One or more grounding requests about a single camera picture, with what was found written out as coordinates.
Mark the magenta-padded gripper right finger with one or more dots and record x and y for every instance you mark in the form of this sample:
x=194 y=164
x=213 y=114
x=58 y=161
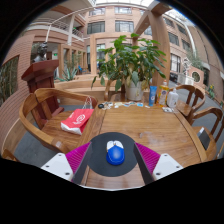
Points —
x=165 y=165

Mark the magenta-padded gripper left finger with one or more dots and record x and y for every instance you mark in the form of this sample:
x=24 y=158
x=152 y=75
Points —
x=58 y=164

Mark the blue and white computer mouse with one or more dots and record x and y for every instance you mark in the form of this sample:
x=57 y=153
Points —
x=115 y=156

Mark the black round mouse pad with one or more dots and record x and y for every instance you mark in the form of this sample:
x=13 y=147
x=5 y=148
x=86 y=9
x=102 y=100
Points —
x=98 y=156

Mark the wooden armchair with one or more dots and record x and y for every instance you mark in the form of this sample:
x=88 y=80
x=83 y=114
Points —
x=53 y=128
x=107 y=90
x=183 y=108
x=211 y=155

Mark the black notebook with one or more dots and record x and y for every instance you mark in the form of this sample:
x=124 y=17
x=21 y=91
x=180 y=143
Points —
x=204 y=138

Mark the red shopping bag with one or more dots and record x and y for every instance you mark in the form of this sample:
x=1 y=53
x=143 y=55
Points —
x=77 y=120

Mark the small white packet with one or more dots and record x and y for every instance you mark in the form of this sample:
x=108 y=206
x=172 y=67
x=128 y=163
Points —
x=167 y=109

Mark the white pump bottle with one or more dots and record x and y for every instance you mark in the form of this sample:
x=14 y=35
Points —
x=172 y=99

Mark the blue squeeze tube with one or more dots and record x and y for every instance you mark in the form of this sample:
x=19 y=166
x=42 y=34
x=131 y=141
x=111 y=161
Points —
x=152 y=96

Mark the yellow liquid bottle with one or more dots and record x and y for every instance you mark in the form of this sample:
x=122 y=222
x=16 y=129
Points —
x=163 y=95

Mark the yellow flower plant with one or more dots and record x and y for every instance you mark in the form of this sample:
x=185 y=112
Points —
x=211 y=91

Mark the spiky green agave plant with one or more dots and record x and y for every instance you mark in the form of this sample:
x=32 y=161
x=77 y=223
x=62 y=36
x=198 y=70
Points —
x=67 y=74

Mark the dark red wooden lectern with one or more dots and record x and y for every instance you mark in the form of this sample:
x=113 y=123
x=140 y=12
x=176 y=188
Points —
x=40 y=75

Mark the white statue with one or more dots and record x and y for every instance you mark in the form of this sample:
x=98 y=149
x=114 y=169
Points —
x=187 y=66

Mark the green potted plant white pot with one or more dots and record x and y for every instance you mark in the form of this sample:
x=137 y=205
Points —
x=130 y=60

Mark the dark bust statue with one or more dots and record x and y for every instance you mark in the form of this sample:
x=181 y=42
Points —
x=40 y=53

